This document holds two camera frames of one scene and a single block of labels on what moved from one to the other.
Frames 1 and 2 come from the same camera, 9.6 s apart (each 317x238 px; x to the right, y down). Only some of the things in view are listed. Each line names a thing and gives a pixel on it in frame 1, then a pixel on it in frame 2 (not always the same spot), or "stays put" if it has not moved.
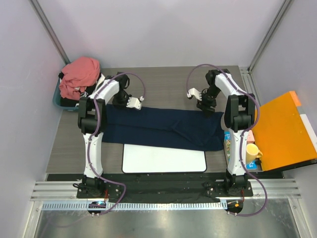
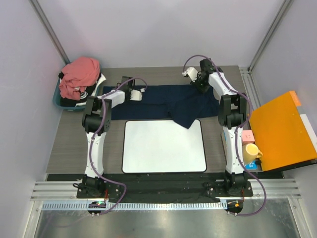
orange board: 280,135 stays put
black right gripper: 205,106 → 203,89
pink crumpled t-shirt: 79,74 stays put
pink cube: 250,138 stays put
